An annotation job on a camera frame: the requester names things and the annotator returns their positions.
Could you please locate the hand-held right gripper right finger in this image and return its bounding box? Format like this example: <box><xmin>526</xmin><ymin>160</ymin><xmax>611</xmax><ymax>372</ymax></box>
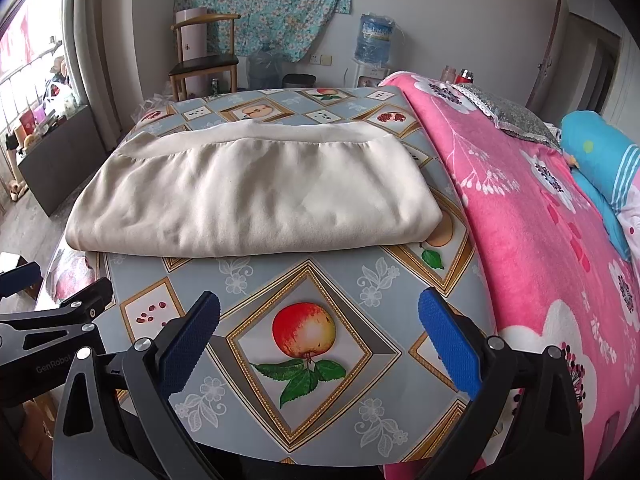
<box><xmin>415</xmin><ymin>287</ymin><xmax>586</xmax><ymax>480</ymax></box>

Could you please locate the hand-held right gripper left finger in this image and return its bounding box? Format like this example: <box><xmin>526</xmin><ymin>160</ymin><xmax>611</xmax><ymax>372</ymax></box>
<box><xmin>51</xmin><ymin>290</ymin><xmax>222</xmax><ymax>480</ymax></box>

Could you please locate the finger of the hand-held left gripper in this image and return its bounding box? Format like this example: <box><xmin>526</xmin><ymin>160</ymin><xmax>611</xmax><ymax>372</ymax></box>
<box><xmin>0</xmin><ymin>278</ymin><xmax>115</xmax><ymax>356</ymax></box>
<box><xmin>0</xmin><ymin>261</ymin><xmax>42</xmax><ymax>297</ymax></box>

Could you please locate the cream zip jacket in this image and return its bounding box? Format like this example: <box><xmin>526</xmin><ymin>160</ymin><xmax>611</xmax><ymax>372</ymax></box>
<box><xmin>65</xmin><ymin>121</ymin><xmax>443</xmax><ymax>258</ymax></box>

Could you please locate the fruit-printed tablecloth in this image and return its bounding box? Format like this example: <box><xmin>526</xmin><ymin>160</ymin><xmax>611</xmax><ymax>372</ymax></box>
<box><xmin>35</xmin><ymin>86</ymin><xmax>501</xmax><ymax>466</ymax></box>

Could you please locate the dark cabinet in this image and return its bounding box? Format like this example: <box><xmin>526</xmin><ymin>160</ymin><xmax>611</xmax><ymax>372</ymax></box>
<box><xmin>17</xmin><ymin>105</ymin><xmax>108</xmax><ymax>218</ymax></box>

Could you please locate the pink floral blanket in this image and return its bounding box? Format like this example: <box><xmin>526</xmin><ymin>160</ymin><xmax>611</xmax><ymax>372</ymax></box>
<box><xmin>377</xmin><ymin>72</ymin><xmax>640</xmax><ymax>480</ymax></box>

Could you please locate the white plastic bag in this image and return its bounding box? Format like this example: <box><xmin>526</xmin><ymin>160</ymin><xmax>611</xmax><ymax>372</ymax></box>
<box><xmin>42</xmin><ymin>77</ymin><xmax>81</xmax><ymax>116</ymax></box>

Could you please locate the clear plastic bag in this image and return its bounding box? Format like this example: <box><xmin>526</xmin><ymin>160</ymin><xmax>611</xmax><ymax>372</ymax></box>
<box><xmin>135</xmin><ymin>92</ymin><xmax>176</xmax><ymax>116</ymax></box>

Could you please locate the grey curtain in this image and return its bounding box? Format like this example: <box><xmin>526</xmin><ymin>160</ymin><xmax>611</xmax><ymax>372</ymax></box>
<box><xmin>60</xmin><ymin>0</ymin><xmax>148</xmax><ymax>153</ymax></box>

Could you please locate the silver glitter cushion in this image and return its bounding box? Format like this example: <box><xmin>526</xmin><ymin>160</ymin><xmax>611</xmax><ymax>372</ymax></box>
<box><xmin>452</xmin><ymin>82</ymin><xmax>561</xmax><ymax>150</ymax></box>

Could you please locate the blue pillow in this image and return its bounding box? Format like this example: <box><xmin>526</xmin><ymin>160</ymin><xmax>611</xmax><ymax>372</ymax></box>
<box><xmin>560</xmin><ymin>111</ymin><xmax>640</xmax><ymax>261</ymax></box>

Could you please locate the wooden chair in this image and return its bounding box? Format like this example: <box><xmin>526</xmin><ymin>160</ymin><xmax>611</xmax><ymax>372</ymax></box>
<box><xmin>169</xmin><ymin>13</ymin><xmax>242</xmax><ymax>102</ymax></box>

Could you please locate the white water dispenser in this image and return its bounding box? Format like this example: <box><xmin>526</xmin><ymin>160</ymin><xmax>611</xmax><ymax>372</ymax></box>
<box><xmin>346</xmin><ymin>62</ymin><xmax>391</xmax><ymax>88</ymax></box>

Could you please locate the white cylindrical appliance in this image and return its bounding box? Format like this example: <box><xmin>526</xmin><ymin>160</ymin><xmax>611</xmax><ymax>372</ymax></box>
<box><xmin>181</xmin><ymin>6</ymin><xmax>208</xmax><ymax>68</ymax></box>

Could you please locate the clear empty water jug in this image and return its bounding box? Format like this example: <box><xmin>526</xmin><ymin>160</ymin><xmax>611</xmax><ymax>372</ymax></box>
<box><xmin>247</xmin><ymin>42</ymin><xmax>283</xmax><ymax>92</ymax></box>

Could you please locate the blue water bottle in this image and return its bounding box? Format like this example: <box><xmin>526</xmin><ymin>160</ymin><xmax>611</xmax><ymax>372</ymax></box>
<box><xmin>354</xmin><ymin>12</ymin><xmax>396</xmax><ymax>65</ymax></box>

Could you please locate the floral wall cloth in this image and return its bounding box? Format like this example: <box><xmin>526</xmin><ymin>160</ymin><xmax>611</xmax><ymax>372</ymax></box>
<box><xmin>175</xmin><ymin>0</ymin><xmax>357</xmax><ymax>63</ymax></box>

